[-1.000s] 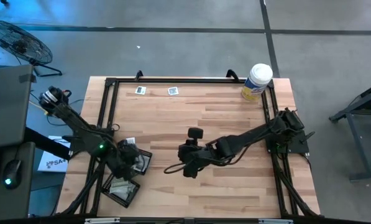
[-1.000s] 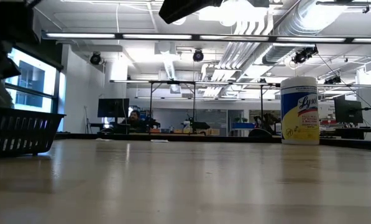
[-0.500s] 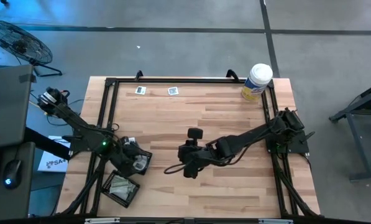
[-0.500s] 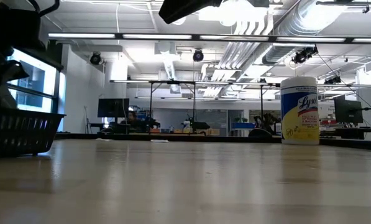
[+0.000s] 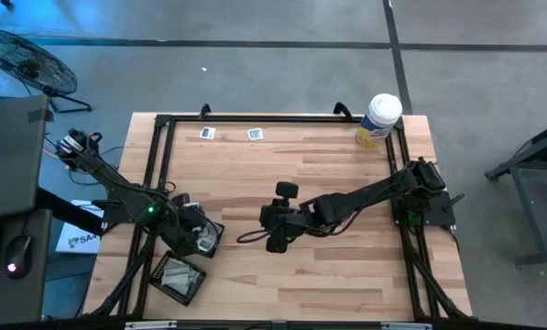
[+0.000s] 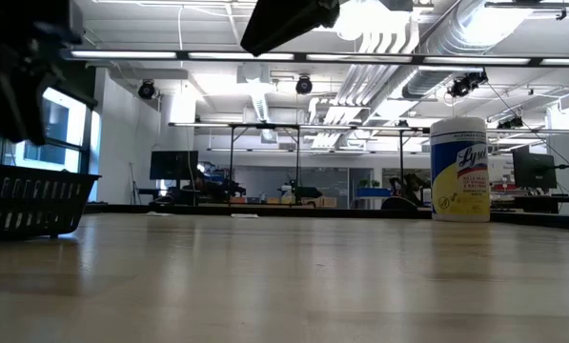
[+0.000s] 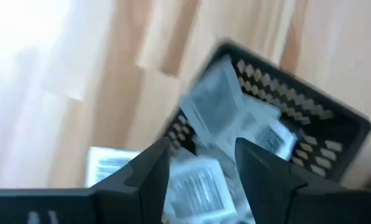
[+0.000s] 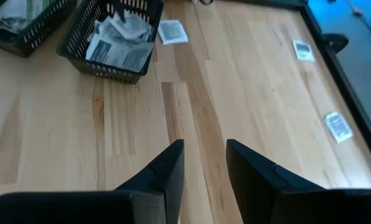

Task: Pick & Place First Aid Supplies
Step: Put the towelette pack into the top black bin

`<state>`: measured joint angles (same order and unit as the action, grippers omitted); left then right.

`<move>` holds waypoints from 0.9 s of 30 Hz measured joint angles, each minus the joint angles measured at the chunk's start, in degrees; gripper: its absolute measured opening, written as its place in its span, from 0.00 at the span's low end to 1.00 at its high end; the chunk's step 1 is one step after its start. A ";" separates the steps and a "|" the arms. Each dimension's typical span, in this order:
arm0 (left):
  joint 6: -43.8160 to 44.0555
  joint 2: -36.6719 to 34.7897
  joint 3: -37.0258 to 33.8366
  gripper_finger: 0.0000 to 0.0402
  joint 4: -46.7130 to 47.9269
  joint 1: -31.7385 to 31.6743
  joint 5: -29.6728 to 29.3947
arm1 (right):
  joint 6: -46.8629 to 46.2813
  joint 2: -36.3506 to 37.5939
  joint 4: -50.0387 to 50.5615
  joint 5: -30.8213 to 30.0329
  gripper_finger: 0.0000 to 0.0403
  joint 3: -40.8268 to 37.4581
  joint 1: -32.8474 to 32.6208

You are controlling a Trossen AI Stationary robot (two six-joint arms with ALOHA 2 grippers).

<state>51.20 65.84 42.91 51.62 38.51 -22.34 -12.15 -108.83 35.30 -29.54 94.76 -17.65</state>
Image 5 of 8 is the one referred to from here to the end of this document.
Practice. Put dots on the green printed bandage strip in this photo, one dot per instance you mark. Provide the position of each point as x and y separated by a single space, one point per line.
181 277
174 266

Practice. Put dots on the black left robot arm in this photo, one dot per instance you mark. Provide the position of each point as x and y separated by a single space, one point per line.
112 181

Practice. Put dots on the black floor fan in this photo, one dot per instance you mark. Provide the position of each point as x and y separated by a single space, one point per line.
30 64

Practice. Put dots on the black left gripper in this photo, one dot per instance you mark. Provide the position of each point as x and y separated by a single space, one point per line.
189 227

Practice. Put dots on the Lysol disinfecting wipes canister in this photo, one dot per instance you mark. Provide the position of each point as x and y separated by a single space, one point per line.
378 120

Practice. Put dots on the white printed paper sheet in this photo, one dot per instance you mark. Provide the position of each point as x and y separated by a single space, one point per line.
78 238

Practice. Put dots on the square printed wipe packet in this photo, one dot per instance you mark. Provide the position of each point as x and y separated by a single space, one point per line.
207 133
255 134

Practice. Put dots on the black square tray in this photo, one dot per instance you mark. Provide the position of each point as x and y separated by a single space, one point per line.
179 277

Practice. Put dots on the silver frame bracket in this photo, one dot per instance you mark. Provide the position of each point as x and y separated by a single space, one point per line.
406 326
150 324

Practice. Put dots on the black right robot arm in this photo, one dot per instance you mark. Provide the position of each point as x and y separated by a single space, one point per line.
374 194

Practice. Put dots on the dark grey desk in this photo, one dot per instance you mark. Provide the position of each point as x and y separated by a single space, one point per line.
35 293

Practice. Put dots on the black desk support bar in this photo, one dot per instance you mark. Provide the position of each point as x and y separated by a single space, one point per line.
67 211

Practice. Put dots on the black computer mouse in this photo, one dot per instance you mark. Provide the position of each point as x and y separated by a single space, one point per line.
18 256

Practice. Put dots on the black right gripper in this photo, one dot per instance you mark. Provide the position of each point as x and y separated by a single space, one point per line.
282 220

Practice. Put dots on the black perforated plastic basket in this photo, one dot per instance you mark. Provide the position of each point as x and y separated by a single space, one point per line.
211 238

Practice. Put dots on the dark grey monitor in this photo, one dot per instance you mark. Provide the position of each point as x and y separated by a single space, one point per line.
7 151

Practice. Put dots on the grey metal cart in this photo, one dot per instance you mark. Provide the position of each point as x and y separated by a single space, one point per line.
543 206

